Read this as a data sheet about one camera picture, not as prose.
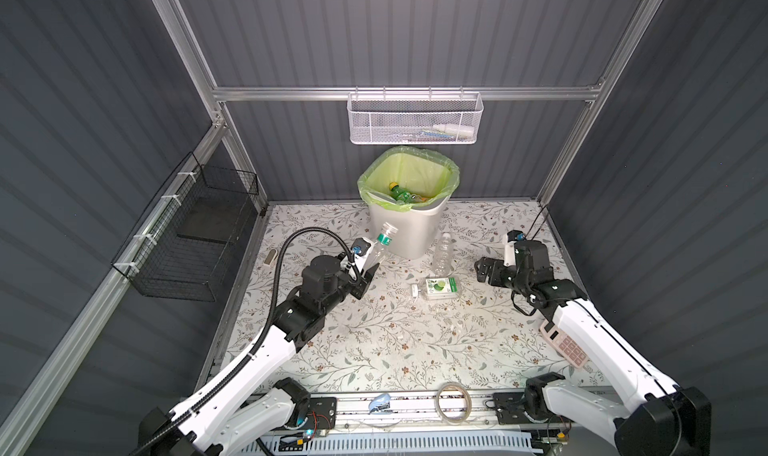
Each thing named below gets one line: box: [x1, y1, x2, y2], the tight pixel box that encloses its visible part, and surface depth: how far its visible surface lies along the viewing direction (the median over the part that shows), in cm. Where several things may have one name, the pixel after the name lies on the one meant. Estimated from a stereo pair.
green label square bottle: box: [425, 277, 459, 300], surface depth 94 cm
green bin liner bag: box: [357, 146, 461, 211], surface depth 96 cm
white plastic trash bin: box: [369, 196, 449, 260], surface depth 88 cm
